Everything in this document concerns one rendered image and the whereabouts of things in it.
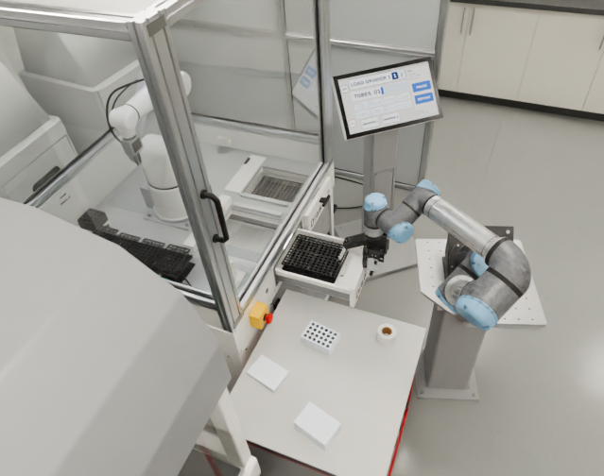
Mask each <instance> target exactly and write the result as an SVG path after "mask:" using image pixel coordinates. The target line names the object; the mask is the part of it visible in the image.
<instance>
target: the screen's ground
mask: <svg viewBox="0 0 604 476"><path fill-rule="evenodd" d="M404 68H405V70H406V79H402V80H397V81H392V82H389V83H384V84H379V85H375V86H370V87H366V88H362V89H357V90H352V91H350V92H349V93H345V94H342V95H341V97H342V101H343V105H344V110H345V113H346V118H347V122H348V120H351V119H354V118H356V116H355V112H354V104H353V103H357V102H361V101H366V100H371V99H374V98H379V97H383V96H388V95H392V94H400V93H404V92H410V96H411V101H412V106H413V107H412V108H407V109H403V110H396V111H398V112H399V114H400V118H401V121H399V122H395V123H390V124H386V125H383V121H382V117H381V115H384V114H388V113H393V112H396V111H391V112H387V113H382V114H378V115H374V116H370V117H366V118H361V119H357V120H356V123H357V126H358V127H355V128H349V131H350V134H355V133H358V132H362V131H367V130H371V129H376V128H382V127H387V126H391V125H396V124H400V123H403V122H408V121H412V120H416V119H421V118H424V117H429V116H433V115H437V114H439V111H438V106H437V101H436V97H435V93H434V88H433V83H432V78H431V75H430V70H429V65H428V61H425V62H421V63H416V64H411V65H407V66H403V67H398V68H393V69H388V70H384V71H380V72H375V73H370V74H365V75H362V76H353V77H348V78H343V79H340V80H339V81H338V84H339V85H344V84H348V85H349V83H348V80H349V79H354V78H359V77H367V76H371V75H376V74H381V73H385V72H389V71H394V70H399V69H404ZM426 80H430V83H431V88H432V89H430V90H425V91H420V92H416V93H413V89H412V85H411V84H413V83H417V82H422V81H426ZM403 81H407V83H408V88H409V90H405V91H401V92H397V93H389V94H384V95H380V96H376V97H374V94H373V89H372V88H376V87H380V86H385V85H389V84H393V83H398V82H403ZM431 92H432V93H433V97H434V101H430V102H426V103H422V104H418V105H416V103H415V98H414V95H418V94H426V93H431ZM375 116H378V118H379V122H380V126H378V127H370V128H366V129H362V127H361V122H360V120H363V119H367V118H372V117H375Z"/></svg>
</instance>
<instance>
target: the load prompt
mask: <svg viewBox="0 0 604 476"><path fill-rule="evenodd" d="M402 79H406V70H405V68H404V69H399V70H394V71H389V72H385V73H381V74H376V75H371V76H363V77H359V78H354V79H349V80H348V83H349V87H350V91H352V90H357V89H362V88H366V87H370V86H375V85H379V84H384V83H389V82H392V81H397V80H402Z"/></svg>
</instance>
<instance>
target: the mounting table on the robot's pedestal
mask: <svg viewBox="0 0 604 476"><path fill-rule="evenodd" d="M446 242H447V239H416V240H415V246H416V254H417V264H418V272H419V282H420V290H421V294H423V295H424V296H425V297H427V298H428V299H430V300H431V301H432V302H434V303H435V304H437V305H439V307H441V308H442V309H443V310H444V311H445V312H446V313H448V314H449V315H451V316H452V317H454V318H455V319H456V320H458V321H459V322H460V323H462V324H466V327H468V328H476V326H474V325H472V324H471V323H470V322H469V321H467V320H466V319H465V318H464V317H463V316H462V315H461V314H456V313H454V312H453V311H451V310H450V309H449V308H448V307H447V306H446V305H444V304H439V300H438V297H437V296H436V294H435V291H436V290H437V286H436V279H435V272H434V265H433V258H432V253H445V252H444V251H445V247H446ZM513 242H514V243H515V244H516V245H517V246H518V247H519V248H521V249H522V251H523V252H524V249H523V246H522V242H521V241H520V240H513ZM524 254H525V252H524ZM525 255H526V254H525ZM544 326H546V320H545V316H544V311H543V308H542V305H541V302H540V300H539V296H538V293H537V290H536V287H535V284H534V281H533V278H532V275H531V282H530V285H529V288H528V289H527V291H526V293H525V294H524V295H523V296H521V297H520V299H519V300H518V301H517V302H516V303H515V304H514V305H513V306H512V307H511V308H510V309H509V310H508V311H507V312H506V313H505V314H504V315H503V316H502V317H501V319H500V320H499V321H498V322H497V324H496V325H495V326H494V327H493V328H498V329H529V330H539V329H540V327H544Z"/></svg>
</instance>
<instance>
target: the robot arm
mask: <svg viewBox="0 0 604 476"><path fill-rule="evenodd" d="M439 195H440V189H439V188H438V187H437V186H436V185H435V184H433V183H432V182H431V181H429V180H427V179H424V180H422V181H421V182H420V183H419V184H418V185H417V186H416V187H414V189H413V190H412V192H411V193H410V194H409V195H408V196H407V197H406V198H405V199H404V200H403V201H402V202H401V204H400V205H399V206H398V207H397V208H396V209H395V210H394V211H393V210H392V209H391V208H389V207H388V206H387V204H388V203H387V199H386V197H385V196H384V195H382V194H379V193H372V194H370V195H367V196H366V198H365V203H364V227H363V230H364V233H360V234H356V235H353V236H349V237H346V238H345V240H344V242H343V244H342V245H343V246H344V247H345V249H349V248H354V247H361V246H364V247H363V253H362V255H363V259H362V265H363V268H364V270H365V272H366V273H367V274H368V273H369V270H370V271H378V270H379V267H378V266H377V265H375V264H374V260H378V262H382V263H383V262H384V257H385V254H387V252H388V247H389V239H388V237H389V238H391V239H392V240H394V241H395V242H396V243H399V244H402V243H405V242H406V241H408V240H409V239H410V238H411V235H412V234H413V232H414V228H413V226H412V224H413V223H414V222H415V221H416V220H417V219H418V218H419V217H420V216H421V215H422V213H423V214H424V215H425V216H427V217H428V218H429V219H431V220H432V221H433V222H435V223H436V224H437V225H439V226H440V227H442V228H443V229H444V230H446V231H447V232H449V233H450V234H451V235H453V236H454V237H456V238H457V239H458V240H459V241H460V242H461V243H463V244H464V245H463V246H462V247H460V248H459V250H458V251H457V253H456V256H455V267H456V269H455V270H454V271H453V272H452V273H451V274H450V275H449V277H448V278H447V279H446V280H445V281H444V282H443V283H442V284H441V285H439V287H438V289H437V290H436V291H435V294H436V296H437V297H438V298H439V299H440V301H441V302H442V303H443V304H444V305H446V306H447V307H448V308H449V309H450V310H451V311H453V312H454V313H456V314H461V315H462V316H463V317H464V318H465V319H466V320H467V321H469V322H470V323H471V324H472V325H474V326H476V327H477V328H478V329H480V330H482V331H488V330H490V329H491V328H492V327H494V326H495V325H496V324H497V322H498V321H499V320H500V319H501V317H502V316H503V315H504V314H505V313H506V312H507V311H508V310H509V309H510V308H511V307H512V306H513V305H514V304H515V303H516V302H517V301H518V300H519V299H520V297H521V296H523V295H524V294H525V293H526V291H527V289H528V288H529V285H530V282H531V270H530V266H529V263H528V260H527V258H526V255H525V254H524V252H523V251H522V249H521V248H519V247H518V246H517V245H516V244H515V243H514V242H512V241H511V240H510V239H509V238H507V237H501V238H500V237H499V236H497V235H496V234H495V233H493V232H492V231H490V230H489V229H487V228H485V227H484V226H482V225H481V224H479V223H478V222H476V221H475V220H473V218H471V217H470V216H468V215H467V214H465V213H464V212H462V211H460V210H459V209H458V208H456V207H455V206H453V205H452V204H450V203H449V202H447V201H446V200H444V199H443V198H441V197H440V196H439Z"/></svg>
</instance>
